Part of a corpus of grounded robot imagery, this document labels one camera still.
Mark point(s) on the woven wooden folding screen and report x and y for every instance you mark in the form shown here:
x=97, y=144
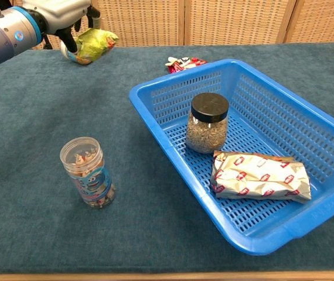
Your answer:
x=214, y=20

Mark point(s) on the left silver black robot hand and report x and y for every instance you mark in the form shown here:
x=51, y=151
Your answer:
x=61, y=14

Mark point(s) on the black tripod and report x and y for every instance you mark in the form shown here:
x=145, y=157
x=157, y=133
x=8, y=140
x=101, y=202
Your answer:
x=47, y=44

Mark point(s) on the blue perforated plastic basket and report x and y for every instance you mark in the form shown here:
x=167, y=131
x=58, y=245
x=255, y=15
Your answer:
x=272, y=123

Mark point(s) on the silver red snack bag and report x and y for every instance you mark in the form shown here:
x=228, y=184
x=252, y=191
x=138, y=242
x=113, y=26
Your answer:
x=258, y=178

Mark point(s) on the yellow-green bag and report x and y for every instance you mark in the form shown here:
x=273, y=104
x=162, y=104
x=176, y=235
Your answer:
x=95, y=44

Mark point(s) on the white-lid jar brown contents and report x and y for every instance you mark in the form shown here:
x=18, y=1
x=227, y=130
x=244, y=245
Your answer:
x=80, y=60

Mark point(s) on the teal blue table mat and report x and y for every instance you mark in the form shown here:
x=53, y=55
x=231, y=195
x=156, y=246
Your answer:
x=38, y=131

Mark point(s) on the transparent seed jar black lid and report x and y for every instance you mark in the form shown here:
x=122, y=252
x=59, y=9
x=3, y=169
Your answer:
x=206, y=134

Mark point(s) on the clear cartoon-label snack jar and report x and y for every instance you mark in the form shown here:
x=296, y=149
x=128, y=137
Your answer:
x=91, y=181

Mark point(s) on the red spouted drink pouch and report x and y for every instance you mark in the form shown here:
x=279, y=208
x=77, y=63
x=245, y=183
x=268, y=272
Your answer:
x=181, y=65

